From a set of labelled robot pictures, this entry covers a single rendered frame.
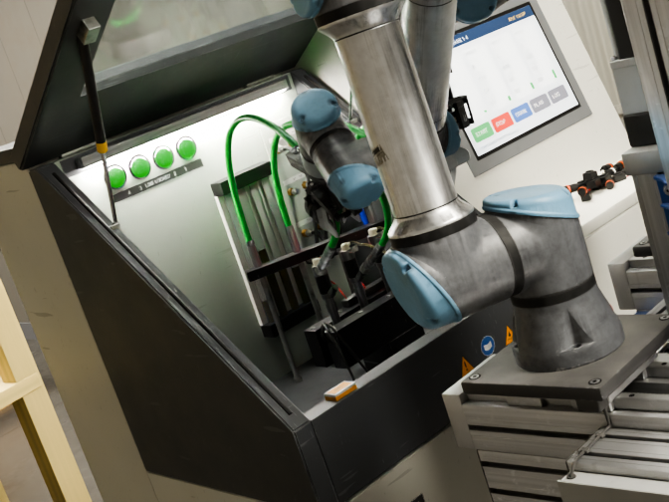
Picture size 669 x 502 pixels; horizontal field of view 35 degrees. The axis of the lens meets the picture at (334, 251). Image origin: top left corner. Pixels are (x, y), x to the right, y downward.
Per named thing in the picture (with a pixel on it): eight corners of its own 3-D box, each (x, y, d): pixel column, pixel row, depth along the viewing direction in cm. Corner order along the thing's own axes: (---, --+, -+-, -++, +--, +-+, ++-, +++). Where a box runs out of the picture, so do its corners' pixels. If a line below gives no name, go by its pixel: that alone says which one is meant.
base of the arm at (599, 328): (644, 324, 146) (626, 256, 143) (589, 374, 136) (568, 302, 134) (552, 324, 157) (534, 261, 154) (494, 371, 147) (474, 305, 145)
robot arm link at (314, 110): (303, 134, 160) (279, 97, 165) (314, 176, 169) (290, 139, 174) (349, 112, 161) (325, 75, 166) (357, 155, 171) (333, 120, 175)
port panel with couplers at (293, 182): (312, 257, 241) (267, 125, 234) (302, 257, 244) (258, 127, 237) (351, 235, 249) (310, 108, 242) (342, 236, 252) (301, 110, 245)
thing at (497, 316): (340, 505, 179) (311, 419, 175) (324, 501, 182) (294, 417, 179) (556, 345, 216) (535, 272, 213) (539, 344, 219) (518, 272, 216)
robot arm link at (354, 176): (408, 162, 159) (374, 113, 164) (341, 188, 156) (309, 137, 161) (405, 195, 165) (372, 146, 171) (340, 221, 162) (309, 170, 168)
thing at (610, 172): (593, 204, 235) (587, 180, 234) (555, 207, 243) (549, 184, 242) (648, 169, 249) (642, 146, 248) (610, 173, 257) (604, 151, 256)
